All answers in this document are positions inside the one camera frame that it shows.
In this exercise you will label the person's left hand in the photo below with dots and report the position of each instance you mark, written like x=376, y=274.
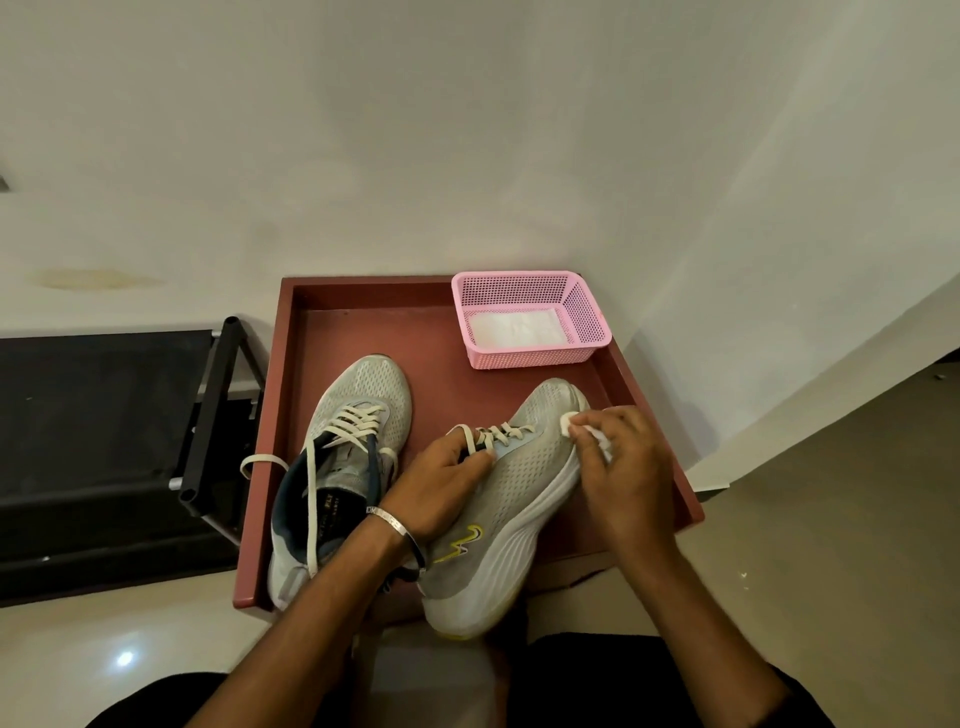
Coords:
x=442, y=487

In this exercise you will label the person's right hand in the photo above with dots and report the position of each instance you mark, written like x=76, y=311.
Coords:
x=630, y=487

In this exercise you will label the grey sneaker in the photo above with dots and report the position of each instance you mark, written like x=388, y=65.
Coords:
x=367, y=390
x=510, y=510

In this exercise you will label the white wipe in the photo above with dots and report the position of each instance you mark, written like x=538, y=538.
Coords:
x=566, y=424

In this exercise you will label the reddish-brown side table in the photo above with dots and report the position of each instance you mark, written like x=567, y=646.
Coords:
x=427, y=337

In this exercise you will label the black shoe rack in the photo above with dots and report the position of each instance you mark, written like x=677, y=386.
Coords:
x=97, y=412

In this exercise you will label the person's left forearm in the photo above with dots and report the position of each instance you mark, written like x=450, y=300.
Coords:
x=307, y=630

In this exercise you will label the person's right forearm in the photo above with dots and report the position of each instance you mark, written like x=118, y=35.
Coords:
x=712, y=645

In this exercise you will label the stack of white wipes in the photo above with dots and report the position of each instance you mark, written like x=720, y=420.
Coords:
x=517, y=328

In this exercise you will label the pink plastic basket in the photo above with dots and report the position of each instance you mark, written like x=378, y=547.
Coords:
x=525, y=289

